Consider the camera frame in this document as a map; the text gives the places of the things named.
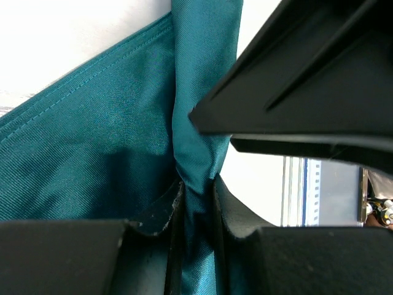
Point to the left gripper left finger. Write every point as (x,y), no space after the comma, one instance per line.
(108,256)

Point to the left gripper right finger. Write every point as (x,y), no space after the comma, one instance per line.
(255,257)

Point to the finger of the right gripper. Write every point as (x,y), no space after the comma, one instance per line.
(316,81)

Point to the teal cloth napkin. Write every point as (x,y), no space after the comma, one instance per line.
(95,102)

